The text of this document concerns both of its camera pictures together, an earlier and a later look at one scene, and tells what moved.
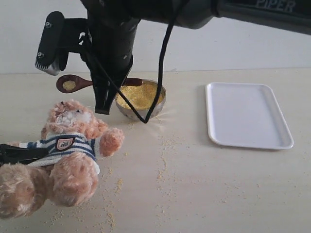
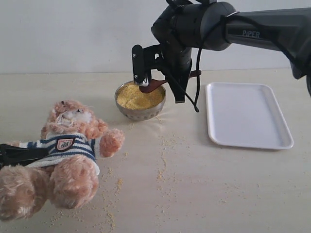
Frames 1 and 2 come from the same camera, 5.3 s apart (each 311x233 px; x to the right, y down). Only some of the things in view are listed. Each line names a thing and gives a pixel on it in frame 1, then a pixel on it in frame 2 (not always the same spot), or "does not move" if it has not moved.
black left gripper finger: (9, 154) does not move
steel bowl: (142, 97) does not move
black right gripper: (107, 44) → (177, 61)
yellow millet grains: (141, 96) does not move
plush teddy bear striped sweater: (75, 140) does not move
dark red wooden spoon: (69, 83) → (154, 85)
